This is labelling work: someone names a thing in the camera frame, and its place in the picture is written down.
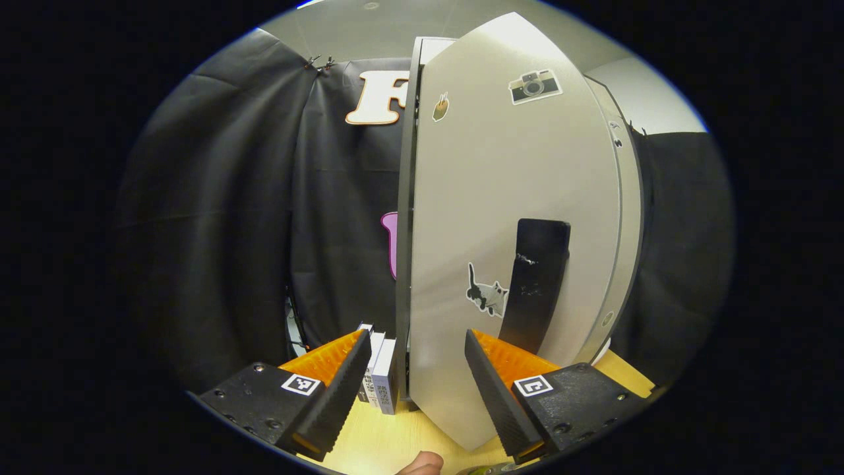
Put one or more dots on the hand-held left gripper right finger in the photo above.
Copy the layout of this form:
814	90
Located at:
501	402

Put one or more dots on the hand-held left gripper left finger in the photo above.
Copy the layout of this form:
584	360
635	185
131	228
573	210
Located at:
333	396

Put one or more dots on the white and grey cabinet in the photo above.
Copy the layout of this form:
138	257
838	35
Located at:
403	264

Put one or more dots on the white cabinet door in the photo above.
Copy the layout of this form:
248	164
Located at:
501	165
631	198

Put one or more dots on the white small box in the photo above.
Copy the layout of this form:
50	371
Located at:
376	349
364	389

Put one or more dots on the black backdrop cloth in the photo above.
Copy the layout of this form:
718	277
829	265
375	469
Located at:
686	251
217	198

